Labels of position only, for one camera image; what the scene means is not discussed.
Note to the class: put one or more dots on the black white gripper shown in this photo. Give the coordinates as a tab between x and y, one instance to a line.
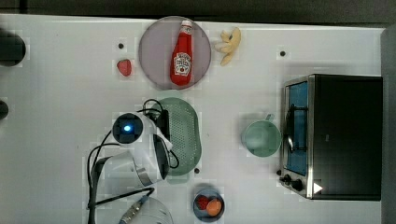
161	119

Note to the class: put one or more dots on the mint green oval strainer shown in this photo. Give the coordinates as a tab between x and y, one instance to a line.
185	137

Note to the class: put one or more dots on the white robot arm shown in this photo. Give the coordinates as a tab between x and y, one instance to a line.
144	139

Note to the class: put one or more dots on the red ketchup bottle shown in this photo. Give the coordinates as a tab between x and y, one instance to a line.
181	60

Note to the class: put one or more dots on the red strawberry toy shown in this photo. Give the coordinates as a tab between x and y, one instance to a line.
125	67

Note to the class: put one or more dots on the grey round plate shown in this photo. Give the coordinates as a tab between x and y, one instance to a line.
155	51

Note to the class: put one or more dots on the red fruit toy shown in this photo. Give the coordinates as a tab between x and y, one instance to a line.
202	202

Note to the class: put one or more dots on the orange fruit toy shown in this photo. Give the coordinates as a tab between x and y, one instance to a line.
214	207

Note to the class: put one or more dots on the mint green cup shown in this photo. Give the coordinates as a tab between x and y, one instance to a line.
262	138

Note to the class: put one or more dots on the blue small bowl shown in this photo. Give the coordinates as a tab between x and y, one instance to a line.
202	215

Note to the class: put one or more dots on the yellow peeled banana toy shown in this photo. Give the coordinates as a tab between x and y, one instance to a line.
228	45

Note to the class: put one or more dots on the black round pot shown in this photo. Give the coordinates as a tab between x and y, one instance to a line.
12	48

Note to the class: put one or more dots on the black silver toaster oven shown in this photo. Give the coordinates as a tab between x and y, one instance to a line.
332	137

